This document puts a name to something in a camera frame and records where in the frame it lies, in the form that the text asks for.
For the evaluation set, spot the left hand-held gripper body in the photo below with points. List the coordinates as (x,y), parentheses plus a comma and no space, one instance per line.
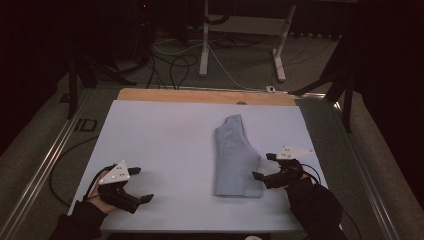
(115,188)

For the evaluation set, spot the person's right hand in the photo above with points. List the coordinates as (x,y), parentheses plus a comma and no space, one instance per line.
(298,185)

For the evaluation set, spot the light blue sports top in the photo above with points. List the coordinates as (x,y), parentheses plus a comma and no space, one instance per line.
(233,160)

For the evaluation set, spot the wooden table board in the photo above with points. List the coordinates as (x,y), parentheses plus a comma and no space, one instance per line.
(200,96)

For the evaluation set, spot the white table sheet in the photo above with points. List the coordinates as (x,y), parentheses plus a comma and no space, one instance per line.
(160,143)

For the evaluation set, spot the person's left hand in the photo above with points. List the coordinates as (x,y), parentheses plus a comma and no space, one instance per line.
(100,196)

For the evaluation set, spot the black tripod stand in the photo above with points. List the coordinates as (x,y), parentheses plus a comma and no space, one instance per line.
(343,80)
(83,73)

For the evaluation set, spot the black rectangular floor bracket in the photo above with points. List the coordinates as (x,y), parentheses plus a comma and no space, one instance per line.
(86,125)

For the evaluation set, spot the aluminium floor rail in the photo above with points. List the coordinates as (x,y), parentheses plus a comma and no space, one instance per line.
(43,163)
(366,173)

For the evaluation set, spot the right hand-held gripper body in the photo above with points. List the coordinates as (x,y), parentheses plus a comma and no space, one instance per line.
(286,170)

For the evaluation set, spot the white metal stand frame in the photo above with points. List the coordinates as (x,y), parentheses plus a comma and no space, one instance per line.
(246,25)

